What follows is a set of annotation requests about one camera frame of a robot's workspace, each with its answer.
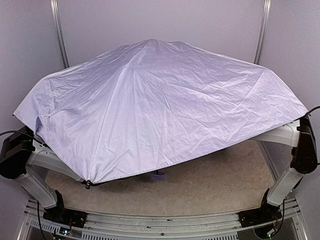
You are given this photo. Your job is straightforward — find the lavender folding umbrella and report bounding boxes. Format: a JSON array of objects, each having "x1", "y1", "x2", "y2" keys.
[{"x1": 13, "y1": 39, "x2": 308, "y2": 184}]

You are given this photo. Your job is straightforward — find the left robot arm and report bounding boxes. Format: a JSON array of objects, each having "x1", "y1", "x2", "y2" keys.
[{"x1": 0, "y1": 126, "x2": 83, "y2": 216}]

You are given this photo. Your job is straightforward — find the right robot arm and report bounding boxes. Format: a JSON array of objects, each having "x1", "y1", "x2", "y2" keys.
[{"x1": 252, "y1": 115, "x2": 318, "y2": 208}]

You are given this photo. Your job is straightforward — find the front aluminium rail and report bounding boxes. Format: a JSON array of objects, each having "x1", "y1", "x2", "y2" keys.
[{"x1": 16, "y1": 198, "x2": 310, "y2": 240}]

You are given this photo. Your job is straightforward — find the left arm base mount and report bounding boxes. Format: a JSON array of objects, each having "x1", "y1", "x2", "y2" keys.
[{"x1": 43, "y1": 208, "x2": 88, "y2": 229}]

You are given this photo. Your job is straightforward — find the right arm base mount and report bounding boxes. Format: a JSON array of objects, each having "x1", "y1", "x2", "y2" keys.
[{"x1": 238, "y1": 208, "x2": 282, "y2": 228}]

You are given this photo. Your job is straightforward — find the left aluminium frame post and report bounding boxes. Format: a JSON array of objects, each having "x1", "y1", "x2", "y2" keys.
[{"x1": 50, "y1": 0, "x2": 70, "y2": 69}]

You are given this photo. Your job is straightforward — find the aluminium frame post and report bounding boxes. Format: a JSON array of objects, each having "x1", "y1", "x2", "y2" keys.
[
  {"x1": 50, "y1": 0, "x2": 70, "y2": 69},
  {"x1": 253, "y1": 0, "x2": 272, "y2": 65}
]

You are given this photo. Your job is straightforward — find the right aluminium frame post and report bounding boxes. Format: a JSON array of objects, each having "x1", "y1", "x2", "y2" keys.
[{"x1": 253, "y1": 0, "x2": 272, "y2": 65}]

